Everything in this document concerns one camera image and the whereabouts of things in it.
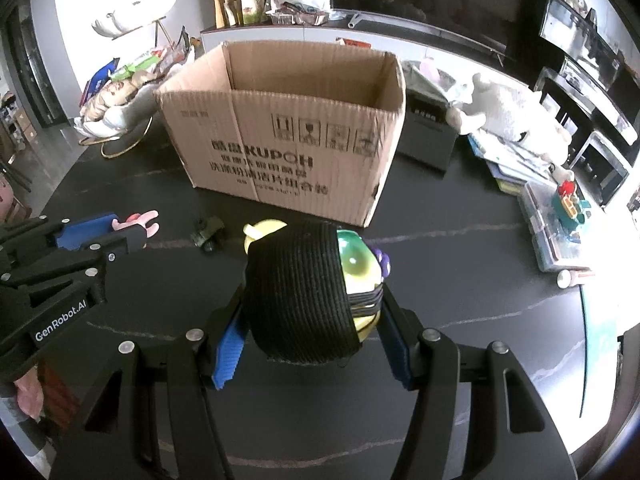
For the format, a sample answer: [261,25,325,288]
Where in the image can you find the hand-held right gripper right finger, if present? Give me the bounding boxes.
[375,285,578,480]

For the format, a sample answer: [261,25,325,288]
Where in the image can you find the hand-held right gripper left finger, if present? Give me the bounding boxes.
[47,284,251,480]

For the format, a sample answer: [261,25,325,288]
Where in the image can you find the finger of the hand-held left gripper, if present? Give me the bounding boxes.
[0,227,151,292]
[0,212,121,261]

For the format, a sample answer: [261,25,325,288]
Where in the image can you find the pink rabbit figure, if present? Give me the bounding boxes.
[112,210,161,248]

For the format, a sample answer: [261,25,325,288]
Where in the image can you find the green ball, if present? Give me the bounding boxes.
[245,221,386,367]

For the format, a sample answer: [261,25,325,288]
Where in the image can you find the brown cardboard box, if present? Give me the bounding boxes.
[154,40,407,228]

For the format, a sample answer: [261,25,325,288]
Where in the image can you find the person's left forearm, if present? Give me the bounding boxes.
[12,365,46,423]

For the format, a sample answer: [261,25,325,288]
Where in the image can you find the black marble desktop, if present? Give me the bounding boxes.
[10,105,631,480]

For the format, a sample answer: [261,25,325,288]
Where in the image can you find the green toy truck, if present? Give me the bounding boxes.
[191,215,225,251]

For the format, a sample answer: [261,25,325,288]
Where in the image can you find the purple flower toy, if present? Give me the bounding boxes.
[372,249,394,278]

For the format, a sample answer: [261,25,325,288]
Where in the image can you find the yellow toy cup with straw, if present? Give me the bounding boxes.
[243,219,288,253]

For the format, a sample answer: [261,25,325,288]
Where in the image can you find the pile of snack packets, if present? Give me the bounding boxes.
[80,45,196,121]

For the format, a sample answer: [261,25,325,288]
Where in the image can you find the white tube with red cap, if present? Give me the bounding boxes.
[556,270,596,288]

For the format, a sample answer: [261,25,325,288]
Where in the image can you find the clear plastic storage boxes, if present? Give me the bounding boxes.
[517,180,596,273]

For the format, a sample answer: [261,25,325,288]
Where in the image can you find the teal mat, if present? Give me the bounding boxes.
[579,280,623,418]

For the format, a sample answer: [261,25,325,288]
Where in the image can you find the white shell-shaped tiered stand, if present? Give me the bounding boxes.
[75,0,201,158]

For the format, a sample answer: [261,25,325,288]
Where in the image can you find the black rectangular box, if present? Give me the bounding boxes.
[397,87,458,176]

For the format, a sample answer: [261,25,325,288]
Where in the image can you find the pile of books and papers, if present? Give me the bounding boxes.
[467,132,556,196]

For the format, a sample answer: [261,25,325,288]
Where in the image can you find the colourful building-block toy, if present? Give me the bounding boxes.
[550,180,593,233]

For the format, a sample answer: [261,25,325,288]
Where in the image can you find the white plush animal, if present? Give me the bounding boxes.
[446,72,576,181]

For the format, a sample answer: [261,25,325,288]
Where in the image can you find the foil food tray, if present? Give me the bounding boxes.
[272,7,331,26]

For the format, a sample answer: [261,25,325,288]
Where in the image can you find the grey plastic pouch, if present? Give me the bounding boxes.
[401,59,473,106]

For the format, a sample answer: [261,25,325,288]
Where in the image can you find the white sideboard cabinet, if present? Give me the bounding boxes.
[200,7,536,91]

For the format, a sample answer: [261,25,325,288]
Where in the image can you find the pink plastic toy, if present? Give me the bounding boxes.
[419,57,453,93]

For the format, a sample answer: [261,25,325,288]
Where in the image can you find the black shelf cabinet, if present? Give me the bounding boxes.
[535,0,640,211]

